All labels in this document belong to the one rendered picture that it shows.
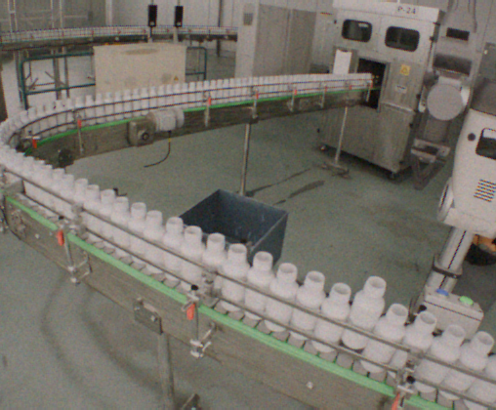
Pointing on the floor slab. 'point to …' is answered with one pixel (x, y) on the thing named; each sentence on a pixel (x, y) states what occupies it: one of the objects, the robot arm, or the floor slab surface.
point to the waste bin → (488, 270)
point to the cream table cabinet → (139, 66)
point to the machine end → (394, 59)
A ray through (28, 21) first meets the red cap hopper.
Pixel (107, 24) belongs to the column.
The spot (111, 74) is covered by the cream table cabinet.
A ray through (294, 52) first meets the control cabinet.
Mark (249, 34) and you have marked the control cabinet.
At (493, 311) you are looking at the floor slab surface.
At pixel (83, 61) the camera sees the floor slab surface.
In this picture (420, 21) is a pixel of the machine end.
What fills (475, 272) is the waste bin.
